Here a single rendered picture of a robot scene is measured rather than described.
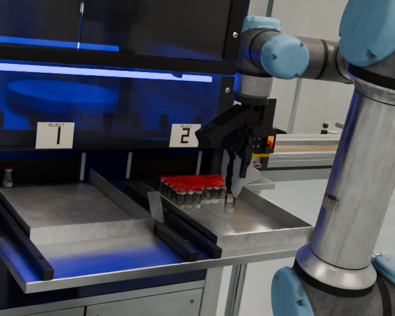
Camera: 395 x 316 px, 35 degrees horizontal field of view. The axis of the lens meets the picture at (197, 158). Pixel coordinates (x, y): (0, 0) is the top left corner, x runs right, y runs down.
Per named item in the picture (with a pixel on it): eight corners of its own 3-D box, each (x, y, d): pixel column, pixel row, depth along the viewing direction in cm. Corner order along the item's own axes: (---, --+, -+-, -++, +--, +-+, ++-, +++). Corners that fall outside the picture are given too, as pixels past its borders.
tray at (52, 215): (-18, 185, 143) (-17, 170, 142) (89, 181, 157) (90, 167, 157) (29, 246, 116) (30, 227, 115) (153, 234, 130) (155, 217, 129)
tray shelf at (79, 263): (-41, 194, 141) (-40, 187, 141) (217, 182, 179) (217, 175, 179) (24, 293, 103) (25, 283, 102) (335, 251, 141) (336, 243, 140)
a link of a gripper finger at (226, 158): (247, 191, 135) (256, 152, 132) (224, 193, 132) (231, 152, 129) (239, 185, 138) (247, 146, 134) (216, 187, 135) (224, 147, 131)
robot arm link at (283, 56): (333, 42, 111) (306, 34, 121) (274, 34, 107) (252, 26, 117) (323, 86, 113) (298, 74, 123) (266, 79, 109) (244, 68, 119)
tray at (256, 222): (139, 195, 153) (141, 181, 152) (227, 190, 167) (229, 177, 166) (215, 252, 125) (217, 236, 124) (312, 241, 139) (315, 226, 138)
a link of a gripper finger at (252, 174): (261, 199, 131) (266, 155, 129) (237, 201, 128) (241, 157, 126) (252, 195, 133) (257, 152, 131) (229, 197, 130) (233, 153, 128)
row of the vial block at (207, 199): (168, 203, 149) (170, 185, 148) (229, 199, 159) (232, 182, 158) (172, 207, 147) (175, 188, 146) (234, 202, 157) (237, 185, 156)
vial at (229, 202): (221, 210, 133) (224, 190, 132) (230, 209, 134) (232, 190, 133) (226, 214, 132) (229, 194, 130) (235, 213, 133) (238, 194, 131)
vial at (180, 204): (172, 207, 147) (175, 188, 146) (180, 206, 148) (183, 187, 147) (177, 210, 146) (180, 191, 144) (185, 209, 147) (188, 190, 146)
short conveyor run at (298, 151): (217, 187, 181) (226, 133, 177) (189, 170, 194) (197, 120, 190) (380, 178, 219) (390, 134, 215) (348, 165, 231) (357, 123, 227)
